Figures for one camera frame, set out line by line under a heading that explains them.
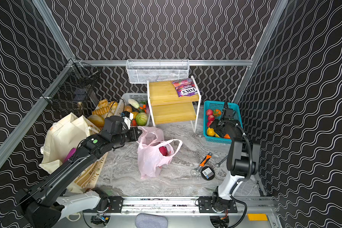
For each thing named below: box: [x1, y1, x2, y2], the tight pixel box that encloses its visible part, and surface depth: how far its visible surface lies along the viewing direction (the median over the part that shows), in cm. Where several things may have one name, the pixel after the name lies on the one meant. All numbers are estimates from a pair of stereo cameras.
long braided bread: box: [92, 105, 111, 116], surface depth 115 cm
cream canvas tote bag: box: [39, 112, 101, 175], surface depth 77 cm
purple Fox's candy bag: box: [171, 77, 198, 98], surface depth 83 cm
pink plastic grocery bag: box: [136, 126, 183, 180], surface depth 70 cm
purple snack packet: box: [63, 147, 77, 164], surface depth 80 cm
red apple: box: [206, 109, 214, 116], surface depth 112 cm
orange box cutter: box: [195, 152, 213, 172], surface depth 92 cm
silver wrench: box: [215, 155, 228, 168], surface depth 91 cm
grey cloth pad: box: [134, 212, 169, 228], surface depth 69 cm
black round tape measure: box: [200, 165, 216, 181], surface depth 85 cm
